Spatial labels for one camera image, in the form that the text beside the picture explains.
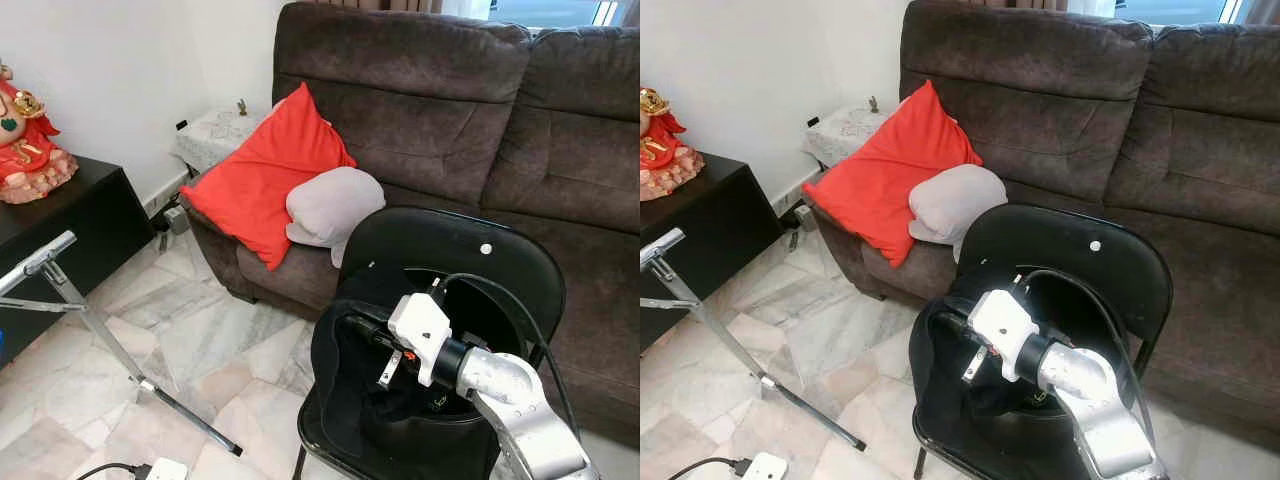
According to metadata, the black shirt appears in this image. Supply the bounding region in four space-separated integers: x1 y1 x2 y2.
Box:
310 268 481 457
908 268 1066 451

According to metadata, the black plastic bucket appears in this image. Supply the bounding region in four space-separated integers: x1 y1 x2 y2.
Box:
335 262 547 457
925 262 1151 451

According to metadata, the black metal chair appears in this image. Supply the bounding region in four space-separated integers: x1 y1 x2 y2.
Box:
910 203 1175 480
295 205 569 480

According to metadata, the grey pillow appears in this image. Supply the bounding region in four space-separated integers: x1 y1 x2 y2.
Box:
908 164 1009 264
285 166 387 269

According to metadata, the red cushion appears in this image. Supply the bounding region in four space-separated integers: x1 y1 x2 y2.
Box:
180 82 359 272
803 80 984 269

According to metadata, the grey power adapter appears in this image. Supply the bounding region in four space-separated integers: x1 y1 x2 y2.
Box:
790 203 817 252
160 205 192 252

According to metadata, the lace covered side table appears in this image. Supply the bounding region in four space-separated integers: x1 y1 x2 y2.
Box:
800 105 902 172
170 105 277 177

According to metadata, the dark sofa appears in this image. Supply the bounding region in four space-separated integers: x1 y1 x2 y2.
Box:
810 0 1280 432
185 0 641 447

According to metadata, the metal clothes rack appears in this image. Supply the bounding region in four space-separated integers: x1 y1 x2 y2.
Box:
640 228 869 454
0 230 245 459

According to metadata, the black TV cabinet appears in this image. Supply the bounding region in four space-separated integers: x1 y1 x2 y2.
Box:
0 155 157 371
640 152 787 352

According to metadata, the red laughing Buddha statue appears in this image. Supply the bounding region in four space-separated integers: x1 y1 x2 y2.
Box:
640 88 707 202
0 60 80 206

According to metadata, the window pane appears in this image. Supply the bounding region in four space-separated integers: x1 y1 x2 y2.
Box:
1115 0 1247 27
488 0 627 29

